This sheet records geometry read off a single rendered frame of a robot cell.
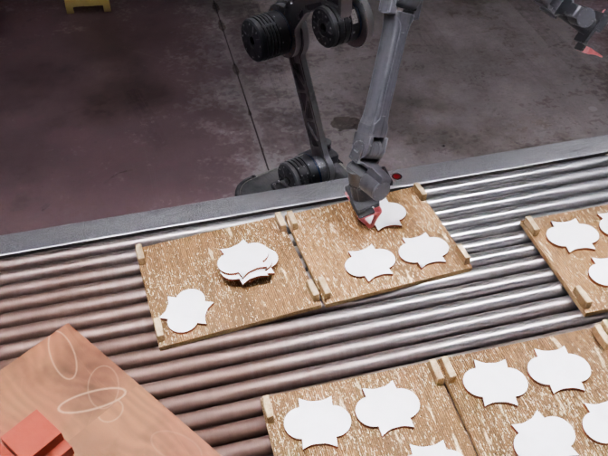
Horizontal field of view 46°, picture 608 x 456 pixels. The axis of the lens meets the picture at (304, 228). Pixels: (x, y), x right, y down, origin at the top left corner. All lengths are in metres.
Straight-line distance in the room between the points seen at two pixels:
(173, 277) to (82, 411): 0.49
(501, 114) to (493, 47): 0.76
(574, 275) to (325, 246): 0.65
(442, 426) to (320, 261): 0.55
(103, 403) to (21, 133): 2.83
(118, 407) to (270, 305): 0.48
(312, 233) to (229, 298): 0.32
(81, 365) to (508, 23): 4.12
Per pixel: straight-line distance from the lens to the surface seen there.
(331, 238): 1.97
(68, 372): 1.63
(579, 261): 2.04
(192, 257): 1.94
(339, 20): 2.48
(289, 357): 1.72
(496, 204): 2.18
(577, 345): 1.84
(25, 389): 1.63
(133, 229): 2.08
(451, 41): 4.89
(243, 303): 1.81
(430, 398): 1.66
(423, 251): 1.94
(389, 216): 2.03
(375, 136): 1.84
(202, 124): 4.05
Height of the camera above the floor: 2.31
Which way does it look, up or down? 43 degrees down
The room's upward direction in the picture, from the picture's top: straight up
